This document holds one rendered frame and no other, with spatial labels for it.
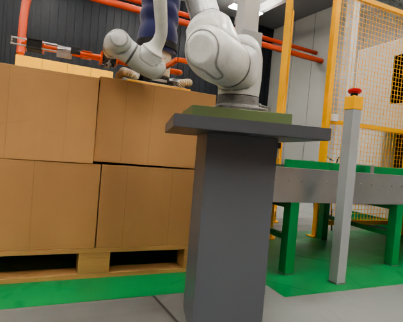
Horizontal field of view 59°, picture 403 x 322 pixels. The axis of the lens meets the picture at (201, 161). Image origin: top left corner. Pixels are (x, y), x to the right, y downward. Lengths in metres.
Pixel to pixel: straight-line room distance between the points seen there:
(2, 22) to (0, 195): 11.19
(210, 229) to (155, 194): 0.64
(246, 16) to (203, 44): 2.42
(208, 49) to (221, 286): 0.78
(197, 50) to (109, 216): 0.98
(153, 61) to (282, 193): 0.96
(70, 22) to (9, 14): 1.73
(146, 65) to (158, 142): 0.39
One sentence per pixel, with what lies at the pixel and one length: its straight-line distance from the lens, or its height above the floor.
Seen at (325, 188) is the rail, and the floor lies 0.49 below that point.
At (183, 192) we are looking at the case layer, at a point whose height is 0.42.
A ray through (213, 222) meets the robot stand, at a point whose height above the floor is 0.41.
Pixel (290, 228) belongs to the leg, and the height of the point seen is 0.26.
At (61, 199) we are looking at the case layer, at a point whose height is 0.38.
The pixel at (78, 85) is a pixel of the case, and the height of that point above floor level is 0.89.
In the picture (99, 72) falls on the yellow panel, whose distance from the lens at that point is 9.42.
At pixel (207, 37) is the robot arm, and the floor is 0.97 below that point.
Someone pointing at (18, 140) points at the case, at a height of 0.63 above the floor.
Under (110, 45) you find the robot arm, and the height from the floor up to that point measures 1.05.
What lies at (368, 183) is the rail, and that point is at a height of 0.53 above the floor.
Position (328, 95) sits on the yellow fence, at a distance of 3.18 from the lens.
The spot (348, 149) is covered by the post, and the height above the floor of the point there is 0.72.
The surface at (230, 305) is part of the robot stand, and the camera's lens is 1.32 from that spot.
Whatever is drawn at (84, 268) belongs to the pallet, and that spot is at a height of 0.05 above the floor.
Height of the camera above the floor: 0.64
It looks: 2 degrees down
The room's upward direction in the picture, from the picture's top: 5 degrees clockwise
